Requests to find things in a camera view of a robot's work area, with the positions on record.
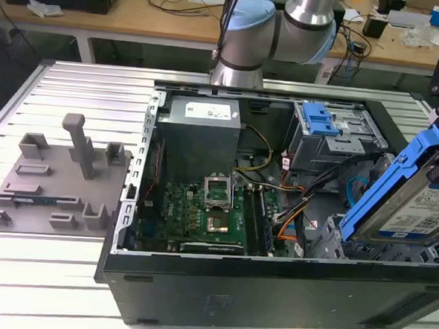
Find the clear plastic packaging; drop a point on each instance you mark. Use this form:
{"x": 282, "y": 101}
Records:
{"x": 417, "y": 36}

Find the CPU socket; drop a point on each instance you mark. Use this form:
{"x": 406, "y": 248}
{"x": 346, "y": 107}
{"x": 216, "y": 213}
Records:
{"x": 217, "y": 225}

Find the hard disk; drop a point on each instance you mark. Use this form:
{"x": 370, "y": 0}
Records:
{"x": 407, "y": 209}

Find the green motherboard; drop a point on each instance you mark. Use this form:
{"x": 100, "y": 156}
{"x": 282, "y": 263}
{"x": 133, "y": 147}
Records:
{"x": 187, "y": 211}

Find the wooden desk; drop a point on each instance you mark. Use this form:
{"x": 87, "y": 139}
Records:
{"x": 138, "y": 21}

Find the black RAM slot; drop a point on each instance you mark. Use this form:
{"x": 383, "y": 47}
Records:
{"x": 266, "y": 219}
{"x": 255, "y": 219}
{"x": 261, "y": 219}
{"x": 249, "y": 218}

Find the blue drive cage latch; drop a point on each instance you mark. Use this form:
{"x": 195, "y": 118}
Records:
{"x": 319, "y": 120}

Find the grey metal drive cage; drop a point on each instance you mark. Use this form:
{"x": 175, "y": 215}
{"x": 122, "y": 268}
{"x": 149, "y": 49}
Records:
{"x": 317, "y": 152}

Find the grey parts rack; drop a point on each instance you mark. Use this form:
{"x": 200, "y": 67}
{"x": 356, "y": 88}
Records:
{"x": 53, "y": 199}

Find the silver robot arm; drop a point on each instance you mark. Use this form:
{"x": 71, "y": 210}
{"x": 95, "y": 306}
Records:
{"x": 249, "y": 36}

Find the black graphics card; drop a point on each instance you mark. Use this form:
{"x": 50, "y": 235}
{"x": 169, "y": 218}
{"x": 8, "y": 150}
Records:
{"x": 212, "y": 248}

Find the flat grey box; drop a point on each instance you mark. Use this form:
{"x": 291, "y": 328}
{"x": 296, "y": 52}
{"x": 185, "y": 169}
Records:
{"x": 407, "y": 18}

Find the small black box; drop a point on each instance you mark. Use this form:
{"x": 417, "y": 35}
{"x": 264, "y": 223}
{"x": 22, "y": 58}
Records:
{"x": 373, "y": 26}

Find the thin metal locking lever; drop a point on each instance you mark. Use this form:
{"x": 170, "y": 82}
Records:
{"x": 233, "y": 191}

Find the grey power supply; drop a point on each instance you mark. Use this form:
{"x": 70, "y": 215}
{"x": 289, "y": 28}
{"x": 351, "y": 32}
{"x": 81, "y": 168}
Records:
{"x": 198, "y": 141}

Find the crumpled clear plastic bag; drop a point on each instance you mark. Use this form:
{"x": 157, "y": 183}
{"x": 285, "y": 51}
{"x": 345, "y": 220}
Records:
{"x": 42, "y": 7}

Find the black PC case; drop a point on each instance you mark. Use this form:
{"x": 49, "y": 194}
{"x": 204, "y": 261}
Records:
{"x": 234, "y": 296}

